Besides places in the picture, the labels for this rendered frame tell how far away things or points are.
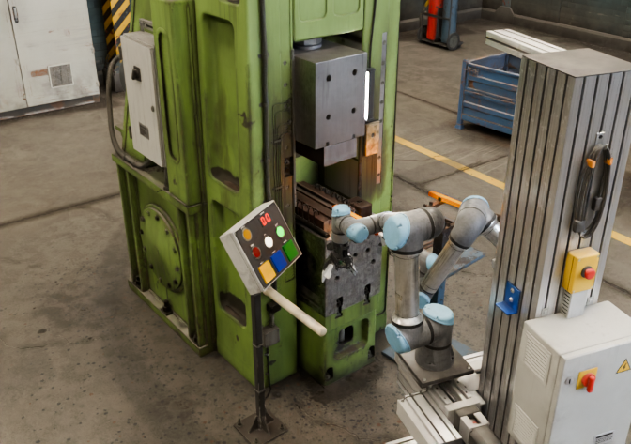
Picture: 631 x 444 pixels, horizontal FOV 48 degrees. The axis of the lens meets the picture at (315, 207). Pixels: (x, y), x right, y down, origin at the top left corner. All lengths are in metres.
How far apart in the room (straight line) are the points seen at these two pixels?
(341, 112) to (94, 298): 2.28
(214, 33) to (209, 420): 1.91
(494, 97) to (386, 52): 3.74
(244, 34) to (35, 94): 5.44
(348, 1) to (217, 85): 0.72
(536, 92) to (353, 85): 1.24
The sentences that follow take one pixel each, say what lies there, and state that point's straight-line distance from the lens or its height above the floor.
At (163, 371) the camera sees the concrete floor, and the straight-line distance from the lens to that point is 4.15.
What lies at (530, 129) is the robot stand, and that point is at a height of 1.82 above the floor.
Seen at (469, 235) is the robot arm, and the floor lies 1.23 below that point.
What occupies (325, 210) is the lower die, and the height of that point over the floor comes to 0.99.
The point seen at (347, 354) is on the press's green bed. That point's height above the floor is 0.15.
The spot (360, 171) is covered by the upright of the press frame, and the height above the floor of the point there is 1.10.
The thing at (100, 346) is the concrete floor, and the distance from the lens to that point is 4.41.
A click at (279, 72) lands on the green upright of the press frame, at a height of 1.71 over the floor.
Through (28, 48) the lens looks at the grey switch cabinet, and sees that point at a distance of 8.20.
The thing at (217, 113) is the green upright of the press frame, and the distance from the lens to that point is 3.51.
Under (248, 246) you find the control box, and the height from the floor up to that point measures 1.13.
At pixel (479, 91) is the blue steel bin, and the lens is 7.34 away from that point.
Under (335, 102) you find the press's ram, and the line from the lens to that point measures 3.25.
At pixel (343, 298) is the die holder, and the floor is 0.54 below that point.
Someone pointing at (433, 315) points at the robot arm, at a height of 1.05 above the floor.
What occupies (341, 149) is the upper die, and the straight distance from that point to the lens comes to 3.36.
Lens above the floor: 2.59
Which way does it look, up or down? 27 degrees down
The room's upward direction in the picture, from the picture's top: straight up
